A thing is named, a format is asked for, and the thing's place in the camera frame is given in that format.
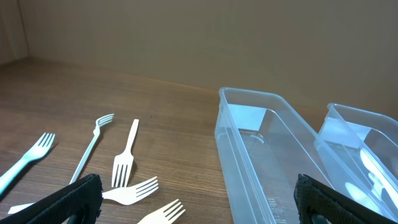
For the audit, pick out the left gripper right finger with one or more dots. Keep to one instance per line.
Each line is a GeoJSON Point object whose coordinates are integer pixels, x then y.
{"type": "Point", "coordinates": [318, 203]}

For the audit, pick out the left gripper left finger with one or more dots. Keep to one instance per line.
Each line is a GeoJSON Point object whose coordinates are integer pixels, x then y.
{"type": "Point", "coordinates": [79, 202]}

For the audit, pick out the white spoon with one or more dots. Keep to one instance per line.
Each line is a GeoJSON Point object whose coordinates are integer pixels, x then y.
{"type": "Point", "coordinates": [360, 197]}
{"type": "Point", "coordinates": [378, 177]}

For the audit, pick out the right clear plastic container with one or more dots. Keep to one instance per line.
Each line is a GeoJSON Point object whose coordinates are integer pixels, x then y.
{"type": "Point", "coordinates": [345, 132]}

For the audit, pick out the clear plastic container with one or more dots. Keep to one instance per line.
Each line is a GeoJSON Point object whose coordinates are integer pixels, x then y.
{"type": "Point", "coordinates": [263, 145]}
{"type": "Point", "coordinates": [345, 132]}

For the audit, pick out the left clear plastic container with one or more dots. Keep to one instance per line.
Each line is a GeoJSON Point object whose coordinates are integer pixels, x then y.
{"type": "Point", "coordinates": [263, 145]}

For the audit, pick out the white fork upright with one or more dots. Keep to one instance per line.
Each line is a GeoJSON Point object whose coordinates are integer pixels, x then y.
{"type": "Point", "coordinates": [123, 162]}

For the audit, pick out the small white fork far left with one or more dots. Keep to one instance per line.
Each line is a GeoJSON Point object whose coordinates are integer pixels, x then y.
{"type": "Point", "coordinates": [36, 152]}

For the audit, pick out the cream plastic fork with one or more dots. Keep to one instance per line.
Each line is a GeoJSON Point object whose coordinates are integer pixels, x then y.
{"type": "Point", "coordinates": [165, 215]}

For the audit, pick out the bent white plastic fork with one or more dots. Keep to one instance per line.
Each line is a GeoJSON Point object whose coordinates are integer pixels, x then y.
{"type": "Point", "coordinates": [100, 122]}

